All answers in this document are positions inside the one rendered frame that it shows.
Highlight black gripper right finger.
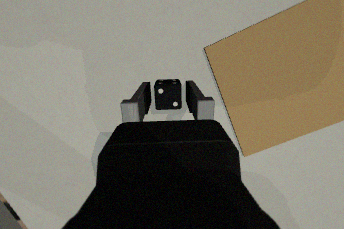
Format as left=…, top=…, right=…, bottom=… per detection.
left=186, top=81, right=215, bottom=120

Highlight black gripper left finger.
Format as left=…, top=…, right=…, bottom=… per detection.
left=120, top=82, right=151, bottom=123

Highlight black die with white pips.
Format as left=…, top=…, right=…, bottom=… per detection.
left=154, top=79, right=182, bottom=110

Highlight tan square mat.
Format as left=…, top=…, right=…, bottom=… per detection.
left=204, top=0, right=344, bottom=157

